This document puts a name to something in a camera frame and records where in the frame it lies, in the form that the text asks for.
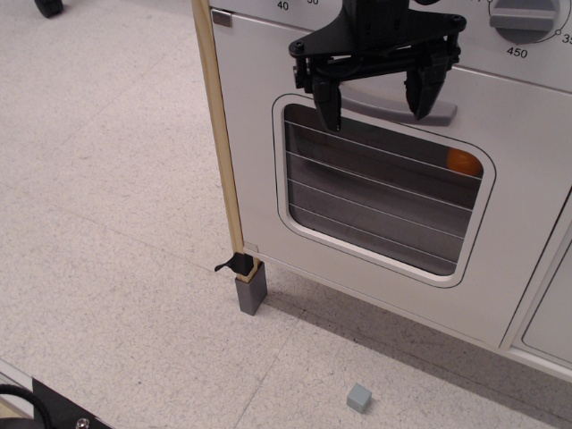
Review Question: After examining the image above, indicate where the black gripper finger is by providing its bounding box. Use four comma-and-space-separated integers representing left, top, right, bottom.
312, 74, 341, 131
405, 64, 451, 120

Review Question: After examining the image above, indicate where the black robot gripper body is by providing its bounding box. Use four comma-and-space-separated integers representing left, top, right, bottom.
289, 1, 467, 92

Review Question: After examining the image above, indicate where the grey oven door handle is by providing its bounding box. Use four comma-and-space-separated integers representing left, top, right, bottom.
341, 86, 458, 126

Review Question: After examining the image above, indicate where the white toy oven door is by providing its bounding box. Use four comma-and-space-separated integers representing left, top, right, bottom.
210, 8, 572, 349

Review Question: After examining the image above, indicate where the orange toy carrot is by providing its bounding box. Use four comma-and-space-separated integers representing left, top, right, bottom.
446, 148, 483, 176

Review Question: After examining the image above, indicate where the grey temperature knob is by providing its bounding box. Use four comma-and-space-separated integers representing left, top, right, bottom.
489, 0, 560, 44

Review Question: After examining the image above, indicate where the white toy kitchen cabinet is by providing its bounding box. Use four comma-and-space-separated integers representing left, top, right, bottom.
208, 0, 572, 383

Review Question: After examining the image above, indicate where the black tape piece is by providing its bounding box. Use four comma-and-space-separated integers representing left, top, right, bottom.
214, 252, 254, 276

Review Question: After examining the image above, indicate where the grey plastic foot cap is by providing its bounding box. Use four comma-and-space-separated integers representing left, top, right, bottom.
235, 262, 267, 316

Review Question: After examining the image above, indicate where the white lower right door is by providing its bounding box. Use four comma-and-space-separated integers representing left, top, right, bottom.
509, 231, 572, 366

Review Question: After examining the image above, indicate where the black caster wheel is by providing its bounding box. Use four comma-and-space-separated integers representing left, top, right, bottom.
34, 0, 63, 19

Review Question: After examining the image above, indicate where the small grey cube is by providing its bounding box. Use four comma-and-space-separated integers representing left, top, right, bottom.
346, 383, 373, 414

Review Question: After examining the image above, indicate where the light wooden corner post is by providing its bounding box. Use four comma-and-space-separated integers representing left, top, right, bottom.
190, 0, 261, 286

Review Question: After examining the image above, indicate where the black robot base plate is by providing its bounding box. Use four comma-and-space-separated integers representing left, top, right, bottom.
32, 379, 112, 429

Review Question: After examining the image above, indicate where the black cable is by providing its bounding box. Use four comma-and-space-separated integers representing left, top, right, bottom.
0, 383, 50, 429

